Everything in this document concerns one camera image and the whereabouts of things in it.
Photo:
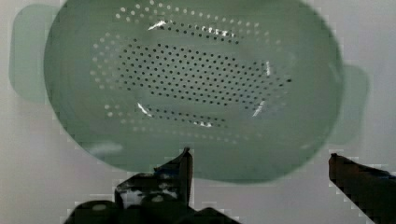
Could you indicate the green plastic strainer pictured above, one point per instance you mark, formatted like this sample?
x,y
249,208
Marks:
x,y
253,88

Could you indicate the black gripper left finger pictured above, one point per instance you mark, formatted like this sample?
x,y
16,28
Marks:
x,y
159,197

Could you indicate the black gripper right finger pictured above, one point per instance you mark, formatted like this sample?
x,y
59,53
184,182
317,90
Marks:
x,y
371,190

